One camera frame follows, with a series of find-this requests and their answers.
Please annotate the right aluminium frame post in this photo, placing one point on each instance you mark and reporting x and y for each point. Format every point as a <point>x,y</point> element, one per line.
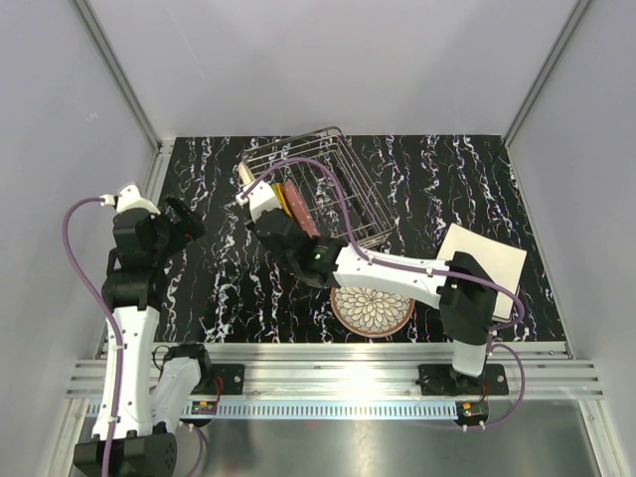
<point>573,20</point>

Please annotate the left aluminium frame post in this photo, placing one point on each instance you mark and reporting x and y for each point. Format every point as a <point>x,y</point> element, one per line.
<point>108,54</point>

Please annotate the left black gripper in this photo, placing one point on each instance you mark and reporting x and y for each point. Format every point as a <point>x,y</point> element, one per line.
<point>190,224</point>

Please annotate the floral patterned brown plate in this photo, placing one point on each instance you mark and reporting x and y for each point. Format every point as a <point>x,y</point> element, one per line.
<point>371,313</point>

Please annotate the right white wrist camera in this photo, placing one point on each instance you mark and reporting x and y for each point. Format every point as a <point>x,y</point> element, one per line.
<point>258,201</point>

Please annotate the cream round plate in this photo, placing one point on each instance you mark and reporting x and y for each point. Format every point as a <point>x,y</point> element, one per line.
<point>245,174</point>

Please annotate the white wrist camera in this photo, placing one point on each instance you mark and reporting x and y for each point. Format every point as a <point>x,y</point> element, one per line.
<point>258,201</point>
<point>130,197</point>

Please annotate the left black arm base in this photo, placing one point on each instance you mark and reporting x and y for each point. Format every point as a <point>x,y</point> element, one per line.
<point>226,378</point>

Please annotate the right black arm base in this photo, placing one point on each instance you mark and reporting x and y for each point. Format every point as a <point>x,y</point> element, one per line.
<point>441,380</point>

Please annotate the black marble pattern mat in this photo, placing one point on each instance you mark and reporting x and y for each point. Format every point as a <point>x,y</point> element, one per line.
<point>225,289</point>

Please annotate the pink polka dot plate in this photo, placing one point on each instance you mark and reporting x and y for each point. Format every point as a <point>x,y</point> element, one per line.
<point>299,208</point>

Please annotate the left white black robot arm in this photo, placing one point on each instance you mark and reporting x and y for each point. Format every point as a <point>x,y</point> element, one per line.
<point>134,433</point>

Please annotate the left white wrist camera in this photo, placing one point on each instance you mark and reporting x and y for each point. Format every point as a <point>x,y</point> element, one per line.
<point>130,197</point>

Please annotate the aluminium frame post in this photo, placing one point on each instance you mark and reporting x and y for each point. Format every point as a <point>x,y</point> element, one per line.
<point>573,20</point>
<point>108,54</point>

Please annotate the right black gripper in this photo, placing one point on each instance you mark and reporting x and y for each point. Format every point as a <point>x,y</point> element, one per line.
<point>250,225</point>

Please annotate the metal wire dish rack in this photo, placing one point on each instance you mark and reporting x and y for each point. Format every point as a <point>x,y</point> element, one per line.
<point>370,217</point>

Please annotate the white slotted cable duct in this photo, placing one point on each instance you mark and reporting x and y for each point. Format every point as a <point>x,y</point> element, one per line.
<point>313,410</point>

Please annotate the orange polka dot plate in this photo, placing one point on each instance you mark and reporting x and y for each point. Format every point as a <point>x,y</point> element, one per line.
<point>278,190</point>

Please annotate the aluminium mounting rail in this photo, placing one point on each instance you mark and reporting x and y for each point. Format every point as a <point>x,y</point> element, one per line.
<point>388,371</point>

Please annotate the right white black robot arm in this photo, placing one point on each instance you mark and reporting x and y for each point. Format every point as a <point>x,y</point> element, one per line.
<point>458,288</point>

